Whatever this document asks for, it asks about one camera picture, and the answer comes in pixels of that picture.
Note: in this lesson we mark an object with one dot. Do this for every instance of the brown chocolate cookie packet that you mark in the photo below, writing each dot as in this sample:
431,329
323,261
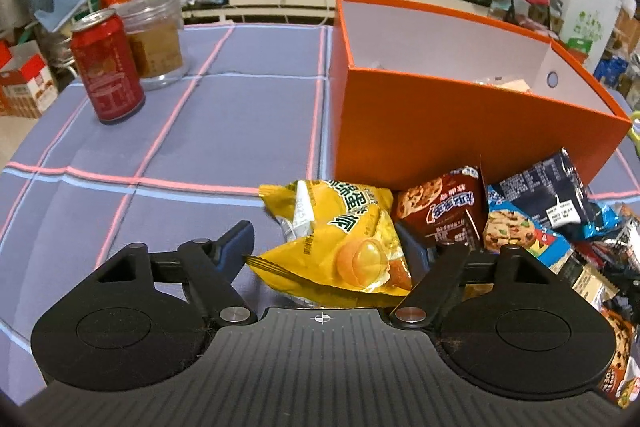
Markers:
620,357

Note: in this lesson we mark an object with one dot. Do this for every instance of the dark blue snack packet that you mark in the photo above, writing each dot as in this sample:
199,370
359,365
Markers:
545,187

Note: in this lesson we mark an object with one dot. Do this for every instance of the clear silver snack packet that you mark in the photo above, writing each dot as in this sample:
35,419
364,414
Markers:
620,247

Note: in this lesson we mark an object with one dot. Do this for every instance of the black gold snack packet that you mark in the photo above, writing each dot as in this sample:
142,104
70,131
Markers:
585,279

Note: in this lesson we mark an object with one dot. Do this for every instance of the red soda can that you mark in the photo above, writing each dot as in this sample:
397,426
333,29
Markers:
107,67

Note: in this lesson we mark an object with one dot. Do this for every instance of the red white carton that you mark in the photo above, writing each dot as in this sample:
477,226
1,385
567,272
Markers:
25,87

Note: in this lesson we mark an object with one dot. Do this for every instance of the light blue snack packet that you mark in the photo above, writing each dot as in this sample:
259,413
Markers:
602,217

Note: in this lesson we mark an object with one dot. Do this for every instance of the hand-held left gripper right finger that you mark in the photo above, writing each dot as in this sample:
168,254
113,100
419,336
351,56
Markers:
419,257

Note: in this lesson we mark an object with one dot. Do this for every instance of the blue cookie packet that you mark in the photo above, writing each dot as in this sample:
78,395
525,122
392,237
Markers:
515,232

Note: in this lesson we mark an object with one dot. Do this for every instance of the yellow snack bag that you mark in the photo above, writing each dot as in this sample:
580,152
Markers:
350,227

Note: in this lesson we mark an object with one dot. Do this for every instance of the orange cardboard box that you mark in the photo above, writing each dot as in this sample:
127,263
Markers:
425,132

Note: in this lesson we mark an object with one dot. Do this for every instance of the clear plastic jar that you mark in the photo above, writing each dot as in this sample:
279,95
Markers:
160,47

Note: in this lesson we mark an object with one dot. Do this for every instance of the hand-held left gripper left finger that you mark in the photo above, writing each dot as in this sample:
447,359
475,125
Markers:
235,249

